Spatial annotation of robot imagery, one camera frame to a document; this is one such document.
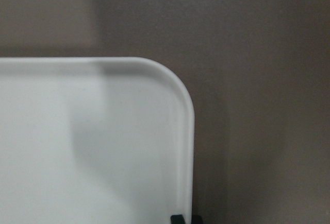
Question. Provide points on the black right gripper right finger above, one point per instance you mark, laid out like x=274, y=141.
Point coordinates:
x=197, y=219

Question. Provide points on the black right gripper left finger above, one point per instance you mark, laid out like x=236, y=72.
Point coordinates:
x=177, y=219

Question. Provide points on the cream rabbit print tray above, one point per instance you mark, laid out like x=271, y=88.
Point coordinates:
x=94, y=140

